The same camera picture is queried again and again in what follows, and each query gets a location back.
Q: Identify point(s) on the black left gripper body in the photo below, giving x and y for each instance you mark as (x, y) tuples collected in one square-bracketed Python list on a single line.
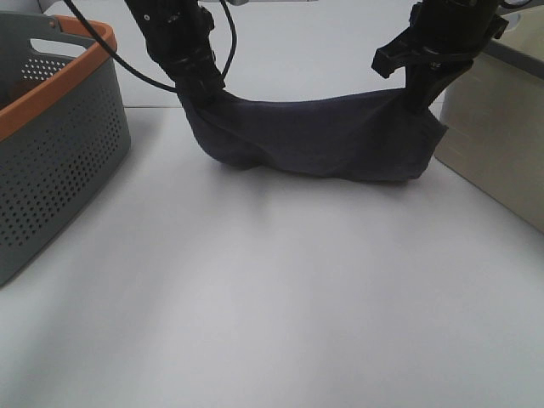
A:
[(177, 39)]

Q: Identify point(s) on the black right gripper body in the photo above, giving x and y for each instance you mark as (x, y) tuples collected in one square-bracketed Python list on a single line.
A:
[(456, 27)]

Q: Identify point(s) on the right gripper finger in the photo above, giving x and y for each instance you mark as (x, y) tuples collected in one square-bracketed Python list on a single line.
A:
[(403, 51), (425, 82)]

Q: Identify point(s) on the dark grey towel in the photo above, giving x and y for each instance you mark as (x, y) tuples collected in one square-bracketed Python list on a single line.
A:
[(365, 137)]

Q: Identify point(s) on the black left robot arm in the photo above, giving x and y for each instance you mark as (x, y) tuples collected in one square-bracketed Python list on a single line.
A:
[(137, 8)]

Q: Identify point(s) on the beige basket with grey rim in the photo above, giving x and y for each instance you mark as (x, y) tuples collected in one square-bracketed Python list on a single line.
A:
[(494, 115)]

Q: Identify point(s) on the grey basket with orange rim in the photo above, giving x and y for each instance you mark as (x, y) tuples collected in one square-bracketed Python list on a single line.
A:
[(64, 131)]

